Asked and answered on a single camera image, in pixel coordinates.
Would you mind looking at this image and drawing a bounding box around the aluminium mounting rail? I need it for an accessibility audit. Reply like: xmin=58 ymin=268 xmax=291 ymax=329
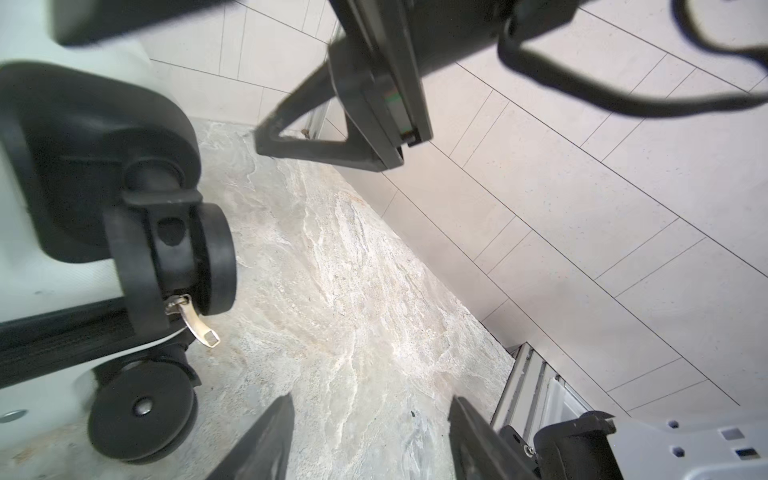
xmin=490 ymin=343 xmax=592 ymax=446

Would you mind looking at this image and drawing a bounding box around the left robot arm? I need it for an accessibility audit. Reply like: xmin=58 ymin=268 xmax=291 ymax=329
xmin=448 ymin=397 xmax=767 ymax=479

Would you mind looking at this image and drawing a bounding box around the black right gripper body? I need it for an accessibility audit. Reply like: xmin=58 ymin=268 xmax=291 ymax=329
xmin=326 ymin=0 xmax=583 ymax=148

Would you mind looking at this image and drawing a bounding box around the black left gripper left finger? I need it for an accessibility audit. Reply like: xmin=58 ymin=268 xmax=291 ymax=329
xmin=207 ymin=393 xmax=295 ymax=480

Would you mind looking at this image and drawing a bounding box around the silver zipper pull tab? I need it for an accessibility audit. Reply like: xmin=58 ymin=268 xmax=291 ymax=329
xmin=165 ymin=294 xmax=221 ymax=349

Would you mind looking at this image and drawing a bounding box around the white black suitcase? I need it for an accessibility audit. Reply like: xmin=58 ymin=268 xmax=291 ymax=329
xmin=1 ymin=1 xmax=237 ymax=464

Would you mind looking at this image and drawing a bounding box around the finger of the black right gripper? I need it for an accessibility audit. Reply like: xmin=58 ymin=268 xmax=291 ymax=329
xmin=254 ymin=63 xmax=405 ymax=172

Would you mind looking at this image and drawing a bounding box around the right black corrugated cable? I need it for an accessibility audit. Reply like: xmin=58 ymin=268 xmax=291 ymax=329
xmin=496 ymin=0 xmax=768 ymax=119

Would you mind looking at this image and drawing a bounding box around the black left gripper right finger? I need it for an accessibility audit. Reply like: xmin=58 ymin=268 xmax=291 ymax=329
xmin=448 ymin=396 xmax=540 ymax=479

